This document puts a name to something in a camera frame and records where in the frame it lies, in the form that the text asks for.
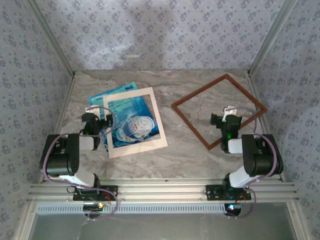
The blue helmet photo print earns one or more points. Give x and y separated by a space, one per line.
130 112

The brown wooden picture frame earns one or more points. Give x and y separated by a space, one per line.
199 90

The cream mat board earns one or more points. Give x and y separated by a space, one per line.
137 147

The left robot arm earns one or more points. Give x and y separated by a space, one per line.
62 160

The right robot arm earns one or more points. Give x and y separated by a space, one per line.
262 160

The small controller board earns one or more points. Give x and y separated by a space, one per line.
232 210
92 207

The grey metal panel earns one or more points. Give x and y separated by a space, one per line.
162 227

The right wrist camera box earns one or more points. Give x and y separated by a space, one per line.
230 111

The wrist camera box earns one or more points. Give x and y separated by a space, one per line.
92 109
230 111

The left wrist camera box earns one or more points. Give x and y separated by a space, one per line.
92 109

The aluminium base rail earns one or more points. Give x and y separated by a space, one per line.
162 190

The aluminium corner post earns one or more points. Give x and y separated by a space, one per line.
270 37
53 37

